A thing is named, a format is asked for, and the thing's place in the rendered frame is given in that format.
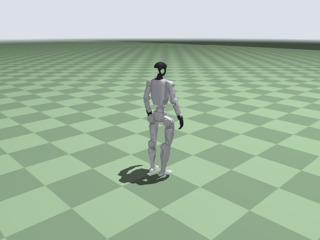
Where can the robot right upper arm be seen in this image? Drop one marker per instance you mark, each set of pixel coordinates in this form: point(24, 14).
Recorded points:
point(171, 88)

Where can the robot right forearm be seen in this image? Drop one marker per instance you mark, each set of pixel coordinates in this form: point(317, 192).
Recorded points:
point(177, 109)

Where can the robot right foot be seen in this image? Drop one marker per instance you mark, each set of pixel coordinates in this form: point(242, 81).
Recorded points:
point(166, 172)

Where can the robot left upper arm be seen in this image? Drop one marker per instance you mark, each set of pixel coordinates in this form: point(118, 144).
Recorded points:
point(147, 90)

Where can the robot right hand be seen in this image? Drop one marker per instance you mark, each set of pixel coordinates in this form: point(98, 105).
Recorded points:
point(180, 121)

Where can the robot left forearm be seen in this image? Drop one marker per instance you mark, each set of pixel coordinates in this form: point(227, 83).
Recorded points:
point(147, 105)

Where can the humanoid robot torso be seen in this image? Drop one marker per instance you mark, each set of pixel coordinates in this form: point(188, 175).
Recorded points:
point(160, 97)

